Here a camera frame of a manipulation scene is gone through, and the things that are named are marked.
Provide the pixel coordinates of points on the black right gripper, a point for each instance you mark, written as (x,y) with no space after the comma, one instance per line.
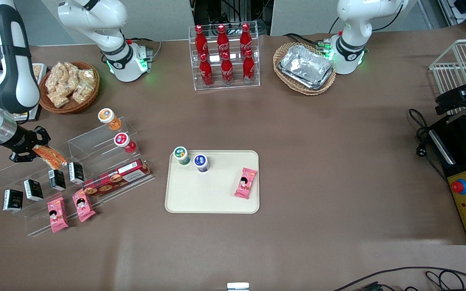
(20,140)

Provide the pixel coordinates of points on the sandwich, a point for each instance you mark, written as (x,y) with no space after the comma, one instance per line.
(53,157)

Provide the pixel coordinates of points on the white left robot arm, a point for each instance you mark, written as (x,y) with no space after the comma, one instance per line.
(354,24)

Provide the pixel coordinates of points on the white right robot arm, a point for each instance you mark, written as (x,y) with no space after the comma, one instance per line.
(95,20)

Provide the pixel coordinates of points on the white rectangular snack tray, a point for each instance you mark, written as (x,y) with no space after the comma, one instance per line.
(43,76)

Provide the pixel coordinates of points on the aluminium foil tray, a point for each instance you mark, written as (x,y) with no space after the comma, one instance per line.
(306,62)
(318,85)

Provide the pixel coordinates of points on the beige plastic tray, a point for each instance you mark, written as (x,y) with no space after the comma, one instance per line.
(212,194)

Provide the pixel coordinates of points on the long silver lever bar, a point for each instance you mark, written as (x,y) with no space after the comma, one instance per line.
(454,118)

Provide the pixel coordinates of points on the black machine with yellow panel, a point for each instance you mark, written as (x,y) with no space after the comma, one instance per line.
(459,139)

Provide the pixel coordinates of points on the small black carton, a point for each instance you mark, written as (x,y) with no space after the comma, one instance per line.
(13,201)
(77,173)
(33,190)
(57,180)

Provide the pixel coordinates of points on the short silver metal bar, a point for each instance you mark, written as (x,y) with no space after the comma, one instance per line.
(442,147)

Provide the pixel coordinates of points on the brown wicker basket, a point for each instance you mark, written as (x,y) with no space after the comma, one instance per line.
(69,109)

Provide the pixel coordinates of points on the clear bag of snacks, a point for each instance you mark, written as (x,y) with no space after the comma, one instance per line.
(55,74)
(81,93)
(86,76)
(68,85)
(71,70)
(58,99)

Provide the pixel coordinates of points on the clear acrylic stepped riser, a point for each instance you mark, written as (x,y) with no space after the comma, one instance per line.
(39,228)
(91,147)

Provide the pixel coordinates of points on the pink snack pack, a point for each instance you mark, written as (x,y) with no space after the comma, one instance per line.
(83,206)
(57,216)
(246,184)

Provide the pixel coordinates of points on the wrapped cracker pack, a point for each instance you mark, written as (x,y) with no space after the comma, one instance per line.
(37,71)

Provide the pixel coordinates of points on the orange lid small bottle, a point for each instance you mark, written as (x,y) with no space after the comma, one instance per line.
(107,116)

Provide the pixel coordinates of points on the red emergency stop button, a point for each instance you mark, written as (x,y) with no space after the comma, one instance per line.
(457,186)

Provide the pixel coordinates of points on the red cookie box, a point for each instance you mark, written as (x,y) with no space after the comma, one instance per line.
(115,178)

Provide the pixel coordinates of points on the red lid small bottle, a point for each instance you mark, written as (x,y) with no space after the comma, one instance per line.
(122,140)

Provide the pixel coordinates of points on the light wicker basket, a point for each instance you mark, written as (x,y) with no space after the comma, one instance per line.
(306,91)

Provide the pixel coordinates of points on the green lid small bottle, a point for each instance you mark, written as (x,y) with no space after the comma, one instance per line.
(181,154)

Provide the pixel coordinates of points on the blue lid small bottle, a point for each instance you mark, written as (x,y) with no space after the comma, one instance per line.
(201,161)

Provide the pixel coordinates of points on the red cola bottle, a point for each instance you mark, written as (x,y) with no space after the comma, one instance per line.
(222,40)
(227,70)
(206,72)
(245,39)
(200,42)
(248,68)

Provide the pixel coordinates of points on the clear acrylic bottle rack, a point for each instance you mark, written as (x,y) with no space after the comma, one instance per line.
(235,85)

